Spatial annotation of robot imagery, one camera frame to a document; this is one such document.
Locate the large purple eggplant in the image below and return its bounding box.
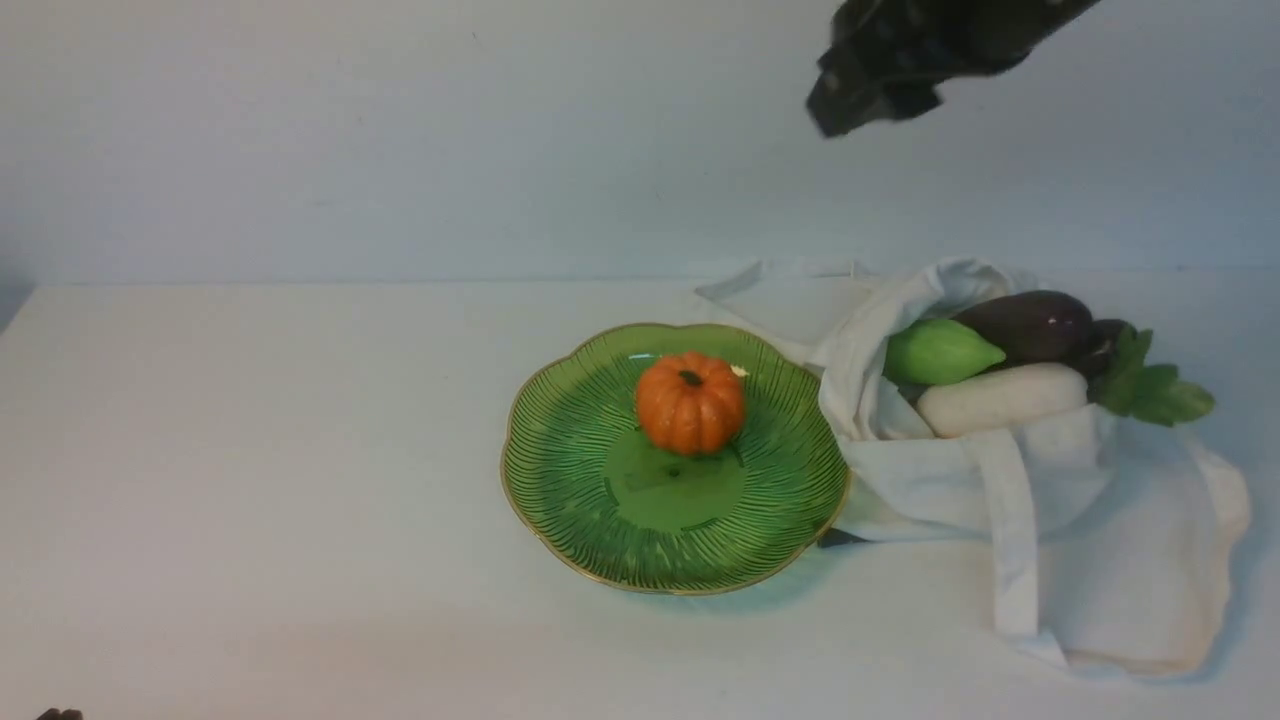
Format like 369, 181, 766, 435
951, 290, 1094, 366

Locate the orange toy pumpkin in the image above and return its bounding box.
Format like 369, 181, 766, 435
635, 351, 748, 457

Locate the white radish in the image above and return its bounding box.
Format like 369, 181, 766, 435
915, 363, 1088, 438

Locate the green glass plate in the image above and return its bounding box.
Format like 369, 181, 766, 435
502, 323, 854, 596

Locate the green pepper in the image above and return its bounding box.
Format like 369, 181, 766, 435
882, 318, 1007, 386

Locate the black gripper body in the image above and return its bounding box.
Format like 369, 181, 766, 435
806, 1, 1094, 138

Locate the white cloth bag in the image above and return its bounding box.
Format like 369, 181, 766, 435
695, 258, 1252, 679

